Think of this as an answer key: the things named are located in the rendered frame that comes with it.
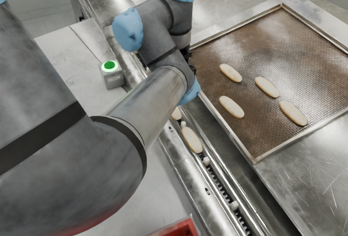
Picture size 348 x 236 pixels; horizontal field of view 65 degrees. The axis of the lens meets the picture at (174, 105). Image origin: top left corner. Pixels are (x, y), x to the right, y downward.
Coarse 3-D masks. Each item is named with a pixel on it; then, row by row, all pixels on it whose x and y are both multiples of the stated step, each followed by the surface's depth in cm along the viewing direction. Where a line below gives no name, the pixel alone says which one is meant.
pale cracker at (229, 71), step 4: (224, 64) 95; (220, 68) 95; (224, 68) 94; (228, 68) 93; (232, 68) 93; (224, 72) 93; (228, 72) 92; (232, 72) 92; (236, 72) 92; (228, 76) 92; (232, 76) 91; (236, 76) 91; (240, 76) 91; (236, 80) 90; (240, 80) 90
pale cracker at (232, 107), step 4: (224, 96) 87; (220, 100) 87; (224, 100) 86; (228, 100) 86; (232, 100) 86; (224, 104) 85; (228, 104) 85; (232, 104) 85; (236, 104) 84; (228, 108) 84; (232, 108) 84; (236, 108) 83; (240, 108) 83; (232, 112) 83; (236, 112) 83; (240, 112) 83; (236, 116) 82; (240, 116) 82
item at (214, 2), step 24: (144, 0) 142; (216, 0) 142; (240, 0) 142; (264, 0) 142; (312, 0) 142; (72, 24) 128; (192, 24) 128; (96, 48) 116; (216, 120) 92; (216, 144) 85; (240, 168) 80; (264, 192) 75; (264, 216) 71
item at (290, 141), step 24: (240, 24) 107; (264, 24) 105; (312, 24) 100; (192, 48) 103; (312, 48) 94; (336, 48) 92; (216, 72) 94; (288, 72) 90; (336, 72) 87; (240, 96) 87; (264, 96) 86; (288, 120) 80; (240, 144) 77; (288, 144) 75
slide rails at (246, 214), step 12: (144, 72) 102; (180, 108) 91; (180, 132) 85; (204, 144) 82; (192, 156) 79; (204, 168) 77; (216, 168) 77; (228, 180) 75; (216, 192) 72; (228, 192) 72; (228, 204) 70; (240, 204) 70; (228, 216) 68; (252, 216) 68; (240, 228) 66; (252, 228) 66
